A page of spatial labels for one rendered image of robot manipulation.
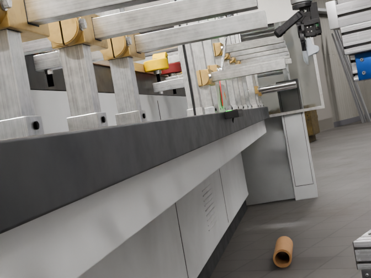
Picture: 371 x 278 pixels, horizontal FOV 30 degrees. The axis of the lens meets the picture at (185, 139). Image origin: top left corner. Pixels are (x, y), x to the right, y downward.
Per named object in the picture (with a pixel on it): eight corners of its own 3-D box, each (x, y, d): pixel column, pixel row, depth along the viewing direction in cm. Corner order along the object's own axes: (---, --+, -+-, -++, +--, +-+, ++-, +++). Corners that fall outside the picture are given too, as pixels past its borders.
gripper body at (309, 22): (322, 34, 239) (316, 0, 239) (297, 39, 241) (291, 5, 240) (321, 36, 247) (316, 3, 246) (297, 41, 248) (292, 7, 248)
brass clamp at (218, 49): (227, 56, 279) (225, 44, 279) (223, 54, 266) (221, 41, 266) (212, 59, 280) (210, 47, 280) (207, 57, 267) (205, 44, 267)
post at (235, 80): (244, 117, 322) (227, 15, 321) (243, 118, 318) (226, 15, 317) (237, 119, 322) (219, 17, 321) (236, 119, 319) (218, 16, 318)
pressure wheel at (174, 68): (187, 92, 256) (182, 61, 256) (183, 91, 248) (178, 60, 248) (166, 96, 258) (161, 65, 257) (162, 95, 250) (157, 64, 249)
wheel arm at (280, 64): (286, 71, 223) (284, 58, 223) (286, 70, 219) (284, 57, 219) (156, 95, 230) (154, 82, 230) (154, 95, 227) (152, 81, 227)
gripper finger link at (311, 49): (321, 62, 240) (317, 35, 240) (304, 64, 241) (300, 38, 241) (321, 62, 243) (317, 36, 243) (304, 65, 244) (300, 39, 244)
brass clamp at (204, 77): (217, 85, 230) (214, 69, 230) (211, 84, 217) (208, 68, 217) (199, 87, 231) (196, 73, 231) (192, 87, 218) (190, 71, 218)
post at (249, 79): (259, 119, 420) (246, 42, 419) (259, 120, 417) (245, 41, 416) (254, 121, 421) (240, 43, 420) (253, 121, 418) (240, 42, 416)
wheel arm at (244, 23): (269, 33, 124) (265, 9, 124) (268, 31, 121) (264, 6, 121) (42, 76, 132) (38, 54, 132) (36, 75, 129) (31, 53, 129)
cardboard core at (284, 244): (291, 234, 326) (290, 248, 297) (294, 251, 326) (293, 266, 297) (274, 237, 328) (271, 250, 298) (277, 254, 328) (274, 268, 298)
